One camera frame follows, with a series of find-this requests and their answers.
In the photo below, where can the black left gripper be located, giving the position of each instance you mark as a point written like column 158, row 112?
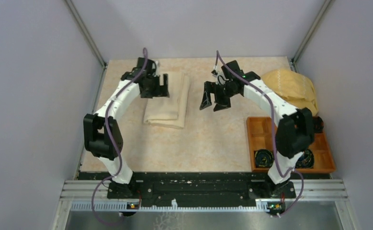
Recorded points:
column 161, row 90

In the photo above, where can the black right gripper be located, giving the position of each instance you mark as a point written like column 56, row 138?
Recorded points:
column 211, row 87

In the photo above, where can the cream cloth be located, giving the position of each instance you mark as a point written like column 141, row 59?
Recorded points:
column 170, row 111

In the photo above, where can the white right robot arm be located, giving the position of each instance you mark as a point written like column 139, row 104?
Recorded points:
column 293, row 132

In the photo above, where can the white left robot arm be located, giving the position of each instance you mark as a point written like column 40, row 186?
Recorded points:
column 102, row 135

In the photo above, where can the wooden compartment tray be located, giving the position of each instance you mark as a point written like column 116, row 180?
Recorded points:
column 259, row 136

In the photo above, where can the dark patterned fabric roll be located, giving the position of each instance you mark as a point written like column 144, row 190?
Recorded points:
column 263, row 158

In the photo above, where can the yellow crumpled cloth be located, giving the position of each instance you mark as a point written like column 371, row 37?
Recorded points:
column 293, row 87

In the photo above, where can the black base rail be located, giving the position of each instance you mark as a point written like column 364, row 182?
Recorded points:
column 197, row 184

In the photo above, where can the aluminium frame rail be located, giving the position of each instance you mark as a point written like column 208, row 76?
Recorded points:
column 323, row 205

